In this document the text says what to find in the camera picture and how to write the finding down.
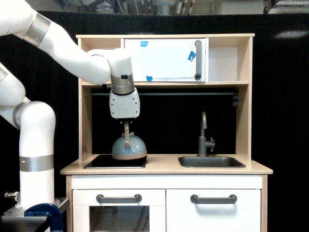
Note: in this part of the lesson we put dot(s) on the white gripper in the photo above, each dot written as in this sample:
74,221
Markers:
124,106

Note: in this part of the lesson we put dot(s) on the blue-grey toy teapot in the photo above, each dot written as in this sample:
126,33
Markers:
129,146

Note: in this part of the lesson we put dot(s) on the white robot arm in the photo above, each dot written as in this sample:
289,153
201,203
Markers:
36,120

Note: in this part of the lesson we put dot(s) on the black toy stove top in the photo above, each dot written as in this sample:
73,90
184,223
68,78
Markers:
108,162

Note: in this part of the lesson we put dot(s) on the blue tape piece bottom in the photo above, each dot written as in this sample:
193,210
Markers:
149,78

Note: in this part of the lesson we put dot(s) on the blue tape piece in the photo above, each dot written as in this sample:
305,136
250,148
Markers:
149,78
143,43
191,56

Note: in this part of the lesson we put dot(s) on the black backdrop curtain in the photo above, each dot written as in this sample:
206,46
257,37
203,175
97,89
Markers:
280,117

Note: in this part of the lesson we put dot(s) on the white microwave door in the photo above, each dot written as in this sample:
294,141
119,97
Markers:
166,60

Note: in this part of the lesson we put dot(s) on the blue tape piece top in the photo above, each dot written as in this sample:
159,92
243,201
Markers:
143,43

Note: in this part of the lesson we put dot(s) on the blue tape piece right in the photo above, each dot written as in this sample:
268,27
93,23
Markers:
191,56

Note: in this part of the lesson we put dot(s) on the grey toy sink basin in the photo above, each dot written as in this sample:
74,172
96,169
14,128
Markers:
210,162

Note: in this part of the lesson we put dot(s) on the grey toy faucet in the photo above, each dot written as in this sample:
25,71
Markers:
203,143

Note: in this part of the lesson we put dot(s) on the white oven door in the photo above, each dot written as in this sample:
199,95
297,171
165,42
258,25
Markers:
149,215

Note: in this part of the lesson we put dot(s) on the white cabinet door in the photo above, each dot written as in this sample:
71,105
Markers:
185,216

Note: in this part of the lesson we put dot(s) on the blue c-clamp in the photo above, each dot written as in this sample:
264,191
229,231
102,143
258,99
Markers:
51,211

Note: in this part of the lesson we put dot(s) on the grey microwave door handle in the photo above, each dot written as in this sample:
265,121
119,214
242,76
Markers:
198,45

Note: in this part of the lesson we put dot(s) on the grey oven door handle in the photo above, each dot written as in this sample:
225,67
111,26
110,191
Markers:
135,199

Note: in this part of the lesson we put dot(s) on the dark hanging rail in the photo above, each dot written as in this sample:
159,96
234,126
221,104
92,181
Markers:
174,96

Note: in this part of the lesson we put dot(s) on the wooden toy kitchen frame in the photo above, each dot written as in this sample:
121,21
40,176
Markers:
230,65

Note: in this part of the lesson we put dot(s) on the grey cabinet door handle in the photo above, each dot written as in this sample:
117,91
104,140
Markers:
231,199

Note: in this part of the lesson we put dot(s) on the grey metal base plate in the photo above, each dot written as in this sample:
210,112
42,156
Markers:
17,213

